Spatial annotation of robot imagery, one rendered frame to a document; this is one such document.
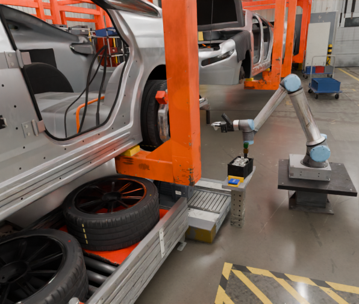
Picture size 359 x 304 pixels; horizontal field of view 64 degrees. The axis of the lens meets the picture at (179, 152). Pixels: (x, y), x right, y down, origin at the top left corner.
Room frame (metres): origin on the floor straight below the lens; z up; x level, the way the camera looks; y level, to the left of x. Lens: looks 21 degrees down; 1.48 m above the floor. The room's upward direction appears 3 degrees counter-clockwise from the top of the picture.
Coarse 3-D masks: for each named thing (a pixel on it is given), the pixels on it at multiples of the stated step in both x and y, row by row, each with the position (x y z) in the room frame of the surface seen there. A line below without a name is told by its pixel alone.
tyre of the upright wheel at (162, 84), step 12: (156, 84) 2.46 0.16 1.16; (144, 96) 2.38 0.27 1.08; (144, 108) 2.32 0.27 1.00; (156, 108) 2.31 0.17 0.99; (144, 120) 2.29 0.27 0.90; (156, 120) 2.30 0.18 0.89; (144, 132) 2.30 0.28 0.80; (156, 132) 2.29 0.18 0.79; (144, 144) 2.37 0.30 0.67; (156, 144) 2.29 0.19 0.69
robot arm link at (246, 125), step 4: (240, 120) 2.40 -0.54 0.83; (244, 120) 2.38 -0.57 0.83; (248, 120) 2.36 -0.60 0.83; (252, 120) 2.37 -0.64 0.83; (240, 124) 2.36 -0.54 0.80; (244, 124) 2.35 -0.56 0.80; (248, 124) 2.33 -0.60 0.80; (252, 124) 2.33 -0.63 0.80; (240, 128) 2.37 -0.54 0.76; (244, 128) 2.35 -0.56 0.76; (248, 128) 2.34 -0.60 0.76; (252, 128) 2.33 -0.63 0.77
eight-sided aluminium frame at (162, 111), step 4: (164, 104) 2.36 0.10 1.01; (168, 104) 2.34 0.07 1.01; (160, 108) 2.31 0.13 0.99; (164, 108) 2.29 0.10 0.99; (168, 108) 2.32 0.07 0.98; (160, 112) 2.28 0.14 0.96; (164, 112) 2.27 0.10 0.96; (160, 116) 2.28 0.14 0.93; (164, 116) 2.26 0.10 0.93; (160, 120) 2.28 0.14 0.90; (164, 120) 2.26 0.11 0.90; (160, 124) 2.28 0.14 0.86; (164, 124) 2.27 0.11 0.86; (160, 128) 2.29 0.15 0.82; (164, 128) 2.27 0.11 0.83; (160, 132) 2.29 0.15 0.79; (164, 132) 2.27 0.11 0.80; (160, 136) 2.29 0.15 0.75; (164, 136) 2.27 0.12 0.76; (168, 136) 2.29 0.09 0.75; (164, 140) 2.29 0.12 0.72
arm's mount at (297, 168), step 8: (296, 160) 2.43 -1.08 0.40; (296, 168) 2.28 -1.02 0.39; (304, 168) 2.26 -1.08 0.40; (312, 168) 2.24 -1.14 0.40; (320, 168) 2.23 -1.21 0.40; (328, 168) 2.22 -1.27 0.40; (296, 176) 2.28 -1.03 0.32; (304, 176) 2.26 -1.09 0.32; (312, 176) 2.23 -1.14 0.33; (320, 176) 2.21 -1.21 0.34; (328, 176) 2.21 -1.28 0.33
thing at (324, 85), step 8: (320, 56) 7.76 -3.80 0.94; (312, 64) 7.80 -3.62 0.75; (312, 80) 7.64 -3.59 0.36; (320, 80) 7.41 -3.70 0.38; (328, 80) 7.36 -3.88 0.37; (336, 80) 7.16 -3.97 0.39; (312, 88) 7.35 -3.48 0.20; (320, 88) 6.90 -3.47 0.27; (328, 88) 6.85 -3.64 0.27; (336, 88) 6.81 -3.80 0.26; (336, 96) 6.83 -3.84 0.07
